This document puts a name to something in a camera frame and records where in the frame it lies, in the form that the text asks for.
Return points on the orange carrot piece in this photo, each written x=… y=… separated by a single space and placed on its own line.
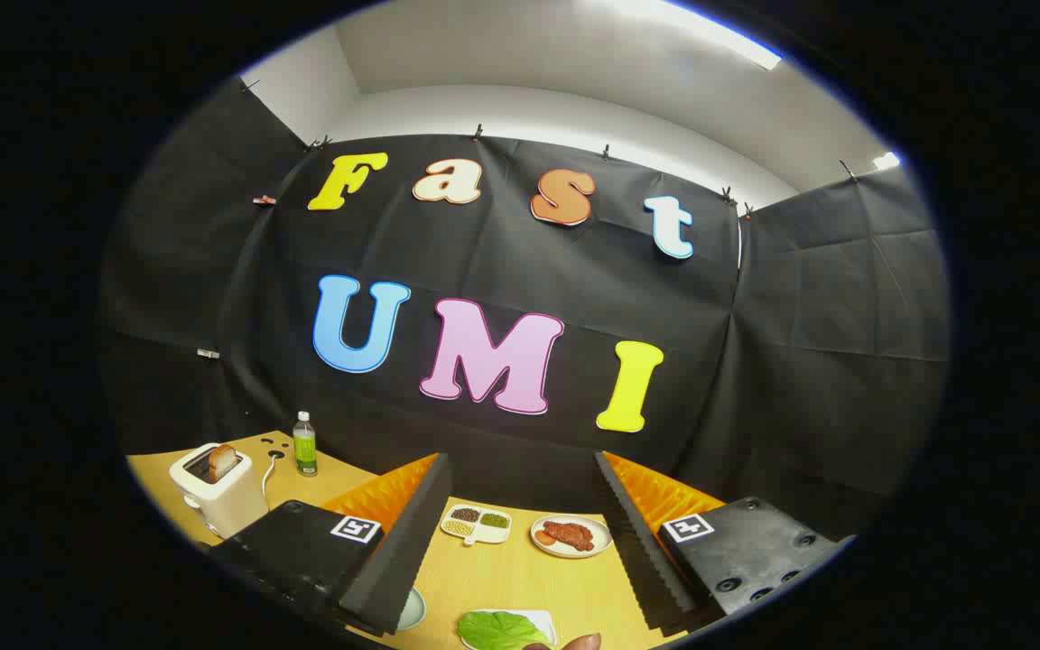
x=544 y=538

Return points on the white oval meat plate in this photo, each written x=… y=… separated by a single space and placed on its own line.
x=598 y=542

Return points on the white divided bean dish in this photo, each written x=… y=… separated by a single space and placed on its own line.
x=484 y=534

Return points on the green lettuce leaf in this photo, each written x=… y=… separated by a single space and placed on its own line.
x=497 y=632

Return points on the black backdrop cloth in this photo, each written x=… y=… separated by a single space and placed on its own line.
x=502 y=262

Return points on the pale green round plate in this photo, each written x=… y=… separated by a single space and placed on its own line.
x=413 y=612

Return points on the green label drink bottle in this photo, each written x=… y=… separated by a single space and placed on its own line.
x=305 y=451

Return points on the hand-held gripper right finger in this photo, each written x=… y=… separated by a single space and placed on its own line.
x=642 y=560

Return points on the red meat piece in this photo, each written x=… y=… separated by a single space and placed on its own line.
x=570 y=534

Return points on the white toaster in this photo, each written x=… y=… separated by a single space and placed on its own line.
x=231 y=506

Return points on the brown crust bread slice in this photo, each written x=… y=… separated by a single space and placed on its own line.
x=224 y=462

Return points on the white square plate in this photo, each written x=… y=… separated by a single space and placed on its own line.
x=545 y=619

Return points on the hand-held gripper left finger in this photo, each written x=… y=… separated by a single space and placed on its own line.
x=412 y=551

